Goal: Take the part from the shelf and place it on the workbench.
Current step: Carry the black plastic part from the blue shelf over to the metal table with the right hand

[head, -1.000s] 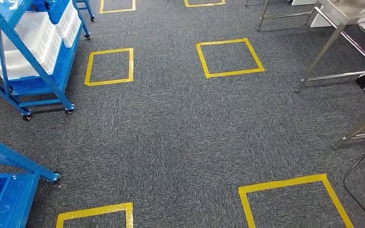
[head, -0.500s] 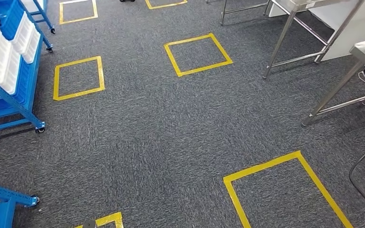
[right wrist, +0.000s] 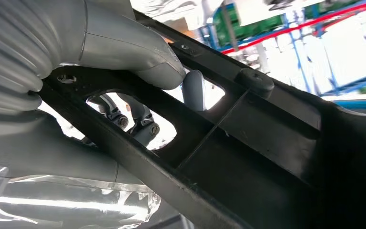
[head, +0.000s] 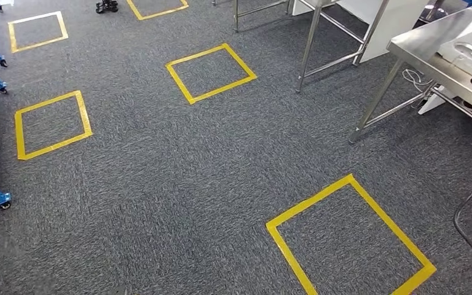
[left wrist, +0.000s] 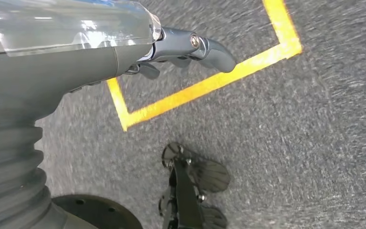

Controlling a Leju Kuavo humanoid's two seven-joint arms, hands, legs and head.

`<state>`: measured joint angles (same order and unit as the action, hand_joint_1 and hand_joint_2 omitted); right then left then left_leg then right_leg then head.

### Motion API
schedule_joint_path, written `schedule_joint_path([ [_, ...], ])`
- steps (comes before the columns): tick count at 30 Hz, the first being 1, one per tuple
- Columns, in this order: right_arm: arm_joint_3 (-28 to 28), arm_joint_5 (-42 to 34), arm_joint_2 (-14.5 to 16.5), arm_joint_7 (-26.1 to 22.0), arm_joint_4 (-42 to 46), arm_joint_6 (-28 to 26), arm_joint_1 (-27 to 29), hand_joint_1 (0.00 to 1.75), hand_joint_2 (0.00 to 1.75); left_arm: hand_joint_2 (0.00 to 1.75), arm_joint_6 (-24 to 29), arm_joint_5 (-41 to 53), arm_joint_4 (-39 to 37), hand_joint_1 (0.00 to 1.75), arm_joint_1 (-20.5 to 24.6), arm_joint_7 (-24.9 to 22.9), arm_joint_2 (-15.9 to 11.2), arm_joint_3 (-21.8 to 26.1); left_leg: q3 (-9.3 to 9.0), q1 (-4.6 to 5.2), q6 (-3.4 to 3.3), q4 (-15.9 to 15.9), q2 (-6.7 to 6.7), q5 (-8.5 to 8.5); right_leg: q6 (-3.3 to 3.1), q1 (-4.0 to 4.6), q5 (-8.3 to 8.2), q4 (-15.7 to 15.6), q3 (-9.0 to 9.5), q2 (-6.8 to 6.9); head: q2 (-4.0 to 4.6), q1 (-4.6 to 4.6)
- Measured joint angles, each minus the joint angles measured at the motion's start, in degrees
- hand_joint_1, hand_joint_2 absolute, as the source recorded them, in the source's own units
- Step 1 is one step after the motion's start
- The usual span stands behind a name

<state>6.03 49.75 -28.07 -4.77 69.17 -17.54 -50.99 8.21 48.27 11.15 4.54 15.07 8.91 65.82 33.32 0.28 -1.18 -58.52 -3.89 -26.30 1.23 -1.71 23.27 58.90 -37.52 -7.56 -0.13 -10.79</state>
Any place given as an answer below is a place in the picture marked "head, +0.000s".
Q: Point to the large stainless steel workbench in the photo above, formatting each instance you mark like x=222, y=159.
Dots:
x=423, y=44

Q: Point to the white power strip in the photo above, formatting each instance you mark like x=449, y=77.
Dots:
x=431, y=104

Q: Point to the black wheeled floor item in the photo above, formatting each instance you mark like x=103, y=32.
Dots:
x=106, y=6

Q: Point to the yellow floor tape square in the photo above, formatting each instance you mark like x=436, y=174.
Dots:
x=309, y=201

